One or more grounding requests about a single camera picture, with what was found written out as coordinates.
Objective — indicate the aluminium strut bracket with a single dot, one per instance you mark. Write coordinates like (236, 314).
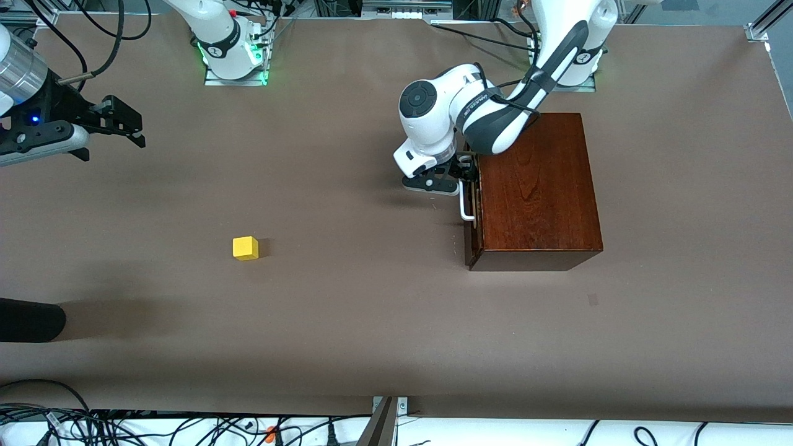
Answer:
(378, 427)

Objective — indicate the white power strip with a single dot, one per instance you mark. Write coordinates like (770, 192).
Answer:
(406, 9)

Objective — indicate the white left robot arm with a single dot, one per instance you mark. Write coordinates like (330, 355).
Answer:
(433, 105)

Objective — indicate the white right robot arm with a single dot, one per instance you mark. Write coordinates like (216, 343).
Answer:
(223, 43)

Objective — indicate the black rounded object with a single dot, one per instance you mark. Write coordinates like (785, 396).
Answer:
(31, 320)

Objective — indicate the aluminium frame profile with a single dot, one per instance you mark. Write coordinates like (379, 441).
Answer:
(37, 15)
(759, 31)

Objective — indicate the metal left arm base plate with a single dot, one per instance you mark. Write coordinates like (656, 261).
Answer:
(588, 87)

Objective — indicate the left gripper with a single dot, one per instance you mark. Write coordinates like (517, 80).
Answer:
(465, 167)

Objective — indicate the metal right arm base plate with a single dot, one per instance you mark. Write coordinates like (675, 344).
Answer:
(214, 79)

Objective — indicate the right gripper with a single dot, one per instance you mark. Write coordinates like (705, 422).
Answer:
(69, 106)

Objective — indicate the dark wooden cabinet box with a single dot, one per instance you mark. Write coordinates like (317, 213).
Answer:
(536, 198)

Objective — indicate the yellow cube block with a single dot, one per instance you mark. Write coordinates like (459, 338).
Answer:
(245, 248)

